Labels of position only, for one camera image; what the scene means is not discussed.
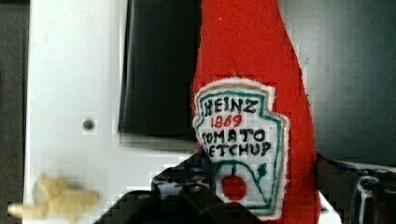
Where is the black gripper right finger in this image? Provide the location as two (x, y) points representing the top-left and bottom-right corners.
(315, 154), (396, 224)

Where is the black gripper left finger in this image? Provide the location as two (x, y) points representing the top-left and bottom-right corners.
(93, 151), (263, 224)

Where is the red plush ketchup bottle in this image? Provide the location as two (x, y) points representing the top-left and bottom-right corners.
(192, 0), (321, 224)

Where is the yellow plush banana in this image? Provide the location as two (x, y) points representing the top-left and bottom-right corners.
(7, 175), (99, 224)

